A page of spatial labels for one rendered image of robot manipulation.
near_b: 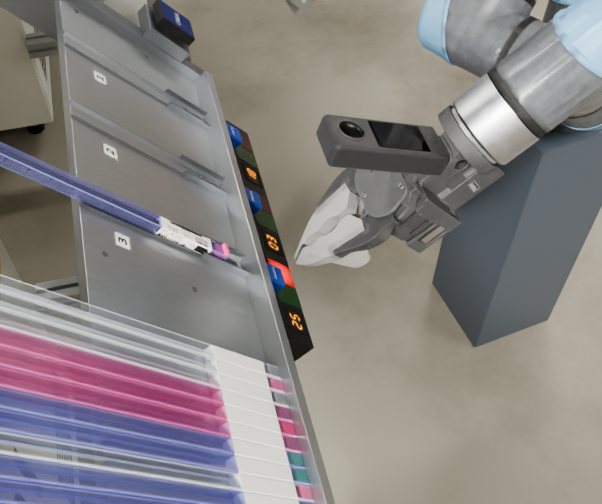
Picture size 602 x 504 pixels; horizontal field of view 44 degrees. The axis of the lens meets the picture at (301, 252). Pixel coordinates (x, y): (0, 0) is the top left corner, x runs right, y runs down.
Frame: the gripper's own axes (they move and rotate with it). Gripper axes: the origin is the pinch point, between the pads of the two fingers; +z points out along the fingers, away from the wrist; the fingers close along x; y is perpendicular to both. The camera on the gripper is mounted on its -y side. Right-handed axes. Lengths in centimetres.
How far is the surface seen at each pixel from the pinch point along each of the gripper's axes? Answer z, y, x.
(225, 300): 4.9, -7.2, -5.3
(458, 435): 25, 75, 6
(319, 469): 2.7, -3.3, -22.4
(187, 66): 3.8, -5.5, 30.2
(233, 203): 3.9, -3.5, 8.1
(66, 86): 5.2, -22.5, 14.6
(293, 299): 5.9, 5.2, -0.2
